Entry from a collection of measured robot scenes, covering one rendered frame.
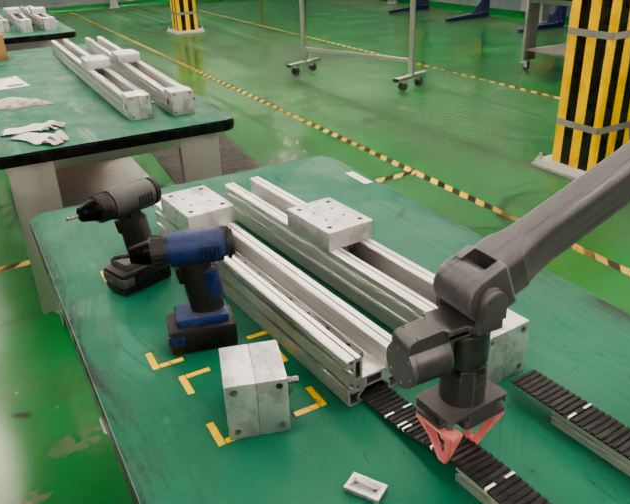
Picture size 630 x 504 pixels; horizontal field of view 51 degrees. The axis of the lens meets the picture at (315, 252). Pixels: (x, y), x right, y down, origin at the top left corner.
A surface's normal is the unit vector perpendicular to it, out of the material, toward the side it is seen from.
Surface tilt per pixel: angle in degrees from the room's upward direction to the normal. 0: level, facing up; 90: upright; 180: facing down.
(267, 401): 90
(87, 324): 0
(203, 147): 90
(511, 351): 90
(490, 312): 90
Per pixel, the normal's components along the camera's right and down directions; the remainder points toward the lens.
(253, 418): 0.21, 0.43
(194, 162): 0.47, 0.38
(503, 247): -0.35, -0.76
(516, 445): -0.04, -0.90
